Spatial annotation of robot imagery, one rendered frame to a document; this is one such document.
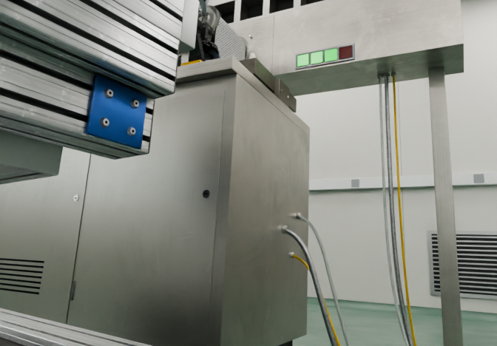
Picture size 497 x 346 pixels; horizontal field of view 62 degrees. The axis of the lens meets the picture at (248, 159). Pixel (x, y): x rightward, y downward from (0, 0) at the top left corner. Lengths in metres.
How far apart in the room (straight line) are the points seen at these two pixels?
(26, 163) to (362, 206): 3.53
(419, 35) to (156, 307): 1.31
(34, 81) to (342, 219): 3.60
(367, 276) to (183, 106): 2.97
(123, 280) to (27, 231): 0.47
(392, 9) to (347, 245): 2.58
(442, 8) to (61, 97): 1.47
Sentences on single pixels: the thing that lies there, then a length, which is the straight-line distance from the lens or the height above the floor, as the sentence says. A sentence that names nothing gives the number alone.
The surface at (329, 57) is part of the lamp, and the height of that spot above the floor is 1.18.
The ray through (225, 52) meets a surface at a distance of 1.70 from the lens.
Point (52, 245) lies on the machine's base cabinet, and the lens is 1.49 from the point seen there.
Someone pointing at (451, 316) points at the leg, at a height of 0.20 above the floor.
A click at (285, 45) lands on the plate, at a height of 1.27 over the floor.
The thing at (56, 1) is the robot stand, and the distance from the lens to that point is 0.57.
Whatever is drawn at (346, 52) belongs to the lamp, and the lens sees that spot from 1.76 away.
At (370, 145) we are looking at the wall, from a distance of 4.07.
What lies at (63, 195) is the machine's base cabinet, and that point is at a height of 0.53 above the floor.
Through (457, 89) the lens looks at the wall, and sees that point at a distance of 4.15.
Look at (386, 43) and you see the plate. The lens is 1.75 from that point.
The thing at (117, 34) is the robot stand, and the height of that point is 0.64.
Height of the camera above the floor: 0.35
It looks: 14 degrees up
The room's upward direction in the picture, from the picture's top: 3 degrees clockwise
